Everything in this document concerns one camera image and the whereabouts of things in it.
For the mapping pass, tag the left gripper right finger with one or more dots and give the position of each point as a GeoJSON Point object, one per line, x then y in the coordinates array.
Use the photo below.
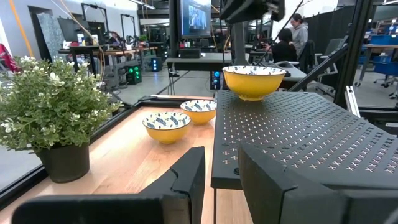
{"type": "Point", "coordinates": [264, 193]}

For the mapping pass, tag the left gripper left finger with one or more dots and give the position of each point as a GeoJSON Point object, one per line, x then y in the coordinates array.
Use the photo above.
{"type": "Point", "coordinates": [186, 186]}

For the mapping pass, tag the yellow patterned mini bowl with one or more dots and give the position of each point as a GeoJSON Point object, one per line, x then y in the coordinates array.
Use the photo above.
{"type": "Point", "coordinates": [252, 87]}
{"type": "Point", "coordinates": [200, 116]}
{"type": "Point", "coordinates": [166, 135]}

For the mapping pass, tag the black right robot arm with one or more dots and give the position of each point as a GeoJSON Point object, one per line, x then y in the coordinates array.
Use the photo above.
{"type": "Point", "coordinates": [240, 43]}

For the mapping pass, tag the black computer monitor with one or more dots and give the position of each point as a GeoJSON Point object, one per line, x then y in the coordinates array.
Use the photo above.
{"type": "Point", "coordinates": [196, 18]}

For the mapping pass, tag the person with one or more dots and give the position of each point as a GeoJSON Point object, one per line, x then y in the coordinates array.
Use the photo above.
{"type": "Point", "coordinates": [300, 34]}
{"type": "Point", "coordinates": [114, 39]}
{"type": "Point", "coordinates": [284, 49]}

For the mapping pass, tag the grey desk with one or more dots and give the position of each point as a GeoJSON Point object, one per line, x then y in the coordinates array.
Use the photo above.
{"type": "Point", "coordinates": [202, 60]}

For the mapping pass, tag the black box device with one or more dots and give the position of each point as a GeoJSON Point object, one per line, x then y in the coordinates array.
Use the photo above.
{"type": "Point", "coordinates": [189, 53]}

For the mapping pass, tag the black perforated metal shelf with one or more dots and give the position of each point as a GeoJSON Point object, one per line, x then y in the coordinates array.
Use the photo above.
{"type": "Point", "coordinates": [295, 124]}

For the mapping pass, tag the computer with blue lights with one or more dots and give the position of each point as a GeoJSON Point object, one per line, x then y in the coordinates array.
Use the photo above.
{"type": "Point", "coordinates": [216, 81]}
{"type": "Point", "coordinates": [156, 64]}

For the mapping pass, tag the black partition panel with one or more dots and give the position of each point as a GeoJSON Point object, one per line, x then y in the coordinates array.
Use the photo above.
{"type": "Point", "coordinates": [326, 28]}

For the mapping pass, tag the grey office chair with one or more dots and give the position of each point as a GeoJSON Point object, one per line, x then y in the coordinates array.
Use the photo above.
{"type": "Point", "coordinates": [332, 46]}

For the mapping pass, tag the computer with green lights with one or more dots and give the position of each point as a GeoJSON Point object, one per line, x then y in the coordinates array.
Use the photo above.
{"type": "Point", "coordinates": [133, 74]}

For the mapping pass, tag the silver aluminium bar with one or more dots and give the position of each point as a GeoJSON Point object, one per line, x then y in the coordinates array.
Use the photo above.
{"type": "Point", "coordinates": [353, 102]}

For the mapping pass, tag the artificial plant in black pot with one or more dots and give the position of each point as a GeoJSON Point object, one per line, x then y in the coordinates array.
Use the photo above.
{"type": "Point", "coordinates": [62, 161]}

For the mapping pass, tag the wooden top workbench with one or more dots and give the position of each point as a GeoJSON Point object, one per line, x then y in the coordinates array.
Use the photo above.
{"type": "Point", "coordinates": [124, 51]}

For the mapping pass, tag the blue storage bin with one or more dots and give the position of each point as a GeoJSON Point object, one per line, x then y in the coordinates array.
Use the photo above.
{"type": "Point", "coordinates": [384, 40]}

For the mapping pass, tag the blue office chair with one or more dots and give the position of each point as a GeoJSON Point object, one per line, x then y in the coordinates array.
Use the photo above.
{"type": "Point", "coordinates": [387, 67]}

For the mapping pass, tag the red cloth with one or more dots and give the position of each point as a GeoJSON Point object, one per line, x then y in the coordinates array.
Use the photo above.
{"type": "Point", "coordinates": [6, 59]}

